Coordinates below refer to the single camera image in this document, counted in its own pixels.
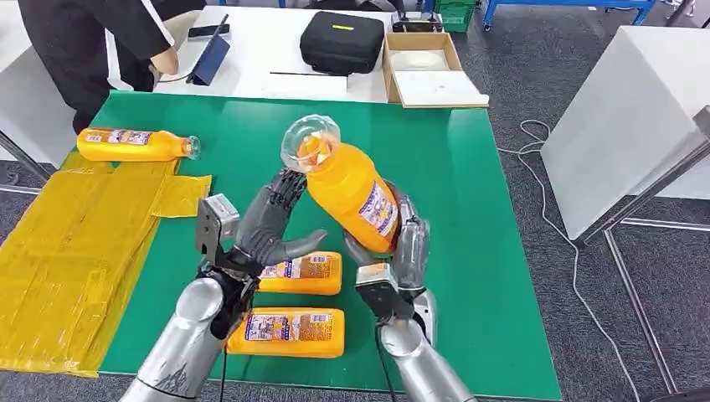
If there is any dark blue tablet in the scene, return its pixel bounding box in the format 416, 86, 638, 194
185, 13, 231, 87

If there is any white floor cable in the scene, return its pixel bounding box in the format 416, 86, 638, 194
495, 120, 641, 402

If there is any white side table panel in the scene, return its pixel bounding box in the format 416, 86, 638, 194
539, 26, 710, 242

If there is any green plastic crate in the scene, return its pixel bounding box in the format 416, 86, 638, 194
434, 0, 477, 34

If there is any white table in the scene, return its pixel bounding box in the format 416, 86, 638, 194
154, 5, 442, 105

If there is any green table mat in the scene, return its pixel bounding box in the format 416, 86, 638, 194
75, 91, 563, 399

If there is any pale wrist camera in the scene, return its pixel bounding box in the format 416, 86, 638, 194
195, 193, 240, 267
354, 262, 416, 324

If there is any white foam board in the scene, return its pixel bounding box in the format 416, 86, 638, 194
392, 70, 491, 109

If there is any white panel with steel leg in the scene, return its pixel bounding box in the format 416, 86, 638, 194
0, 52, 79, 195

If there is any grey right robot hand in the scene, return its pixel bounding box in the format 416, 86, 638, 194
342, 180, 431, 296

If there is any black zipped carry case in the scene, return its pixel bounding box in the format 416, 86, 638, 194
299, 11, 386, 76

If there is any brown cardboard box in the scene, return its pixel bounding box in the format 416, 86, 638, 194
383, 31, 464, 106

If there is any black phone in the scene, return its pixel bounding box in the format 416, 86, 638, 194
187, 23, 231, 39

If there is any orange drink bottle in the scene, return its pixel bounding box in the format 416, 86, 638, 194
225, 307, 346, 359
280, 114, 402, 255
256, 250, 343, 296
76, 127, 202, 163

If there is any steel table frame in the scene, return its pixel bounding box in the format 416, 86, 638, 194
574, 104, 710, 395

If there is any white plastic bag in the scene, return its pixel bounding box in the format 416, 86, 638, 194
389, 49, 451, 72

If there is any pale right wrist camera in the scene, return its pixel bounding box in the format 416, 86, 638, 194
354, 262, 416, 324

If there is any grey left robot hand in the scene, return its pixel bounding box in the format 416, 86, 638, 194
226, 167, 329, 277

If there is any person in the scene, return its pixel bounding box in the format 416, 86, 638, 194
16, 0, 206, 134

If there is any blue metal frame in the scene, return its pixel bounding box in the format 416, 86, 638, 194
481, 0, 656, 32

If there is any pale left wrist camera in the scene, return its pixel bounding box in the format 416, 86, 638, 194
195, 193, 240, 267

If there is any yellow plastic sheet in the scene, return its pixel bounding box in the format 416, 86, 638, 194
0, 149, 213, 379

